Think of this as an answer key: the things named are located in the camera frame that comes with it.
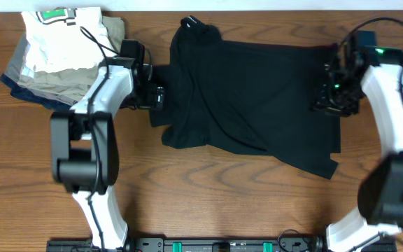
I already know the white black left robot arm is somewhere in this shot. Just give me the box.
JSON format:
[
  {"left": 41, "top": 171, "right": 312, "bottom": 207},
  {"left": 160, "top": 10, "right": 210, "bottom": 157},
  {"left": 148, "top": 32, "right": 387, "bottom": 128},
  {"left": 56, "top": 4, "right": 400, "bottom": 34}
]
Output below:
[{"left": 50, "top": 57, "right": 164, "bottom": 251}]

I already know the navy folded garment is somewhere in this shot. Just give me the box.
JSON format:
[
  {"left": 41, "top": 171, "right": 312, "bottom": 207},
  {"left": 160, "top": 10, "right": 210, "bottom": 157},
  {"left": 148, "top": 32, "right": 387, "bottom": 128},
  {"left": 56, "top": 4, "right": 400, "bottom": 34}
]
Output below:
[{"left": 0, "top": 73, "right": 71, "bottom": 111}]

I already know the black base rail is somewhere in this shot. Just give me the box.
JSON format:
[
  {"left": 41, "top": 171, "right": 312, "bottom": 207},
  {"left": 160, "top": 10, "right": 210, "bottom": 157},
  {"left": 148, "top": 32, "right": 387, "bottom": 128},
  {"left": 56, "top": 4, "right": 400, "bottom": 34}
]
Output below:
[{"left": 45, "top": 236, "right": 398, "bottom": 252}]

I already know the beige folded garment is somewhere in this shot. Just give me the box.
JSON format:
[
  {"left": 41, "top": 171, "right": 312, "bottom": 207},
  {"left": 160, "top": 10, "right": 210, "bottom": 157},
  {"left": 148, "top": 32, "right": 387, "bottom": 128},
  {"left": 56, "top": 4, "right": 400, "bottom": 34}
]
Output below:
[{"left": 4, "top": 15, "right": 125, "bottom": 106}]

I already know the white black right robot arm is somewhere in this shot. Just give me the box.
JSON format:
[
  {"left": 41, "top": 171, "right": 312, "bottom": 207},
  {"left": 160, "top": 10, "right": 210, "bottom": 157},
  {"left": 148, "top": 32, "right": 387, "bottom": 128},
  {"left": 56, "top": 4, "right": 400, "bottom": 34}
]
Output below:
[{"left": 310, "top": 45, "right": 403, "bottom": 251}]

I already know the black t-shirt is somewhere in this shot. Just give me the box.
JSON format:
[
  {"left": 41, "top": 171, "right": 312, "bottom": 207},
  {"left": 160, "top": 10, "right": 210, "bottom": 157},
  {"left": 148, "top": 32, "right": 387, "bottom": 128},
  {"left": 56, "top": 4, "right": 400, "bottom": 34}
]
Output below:
[{"left": 150, "top": 16, "right": 340, "bottom": 179}]

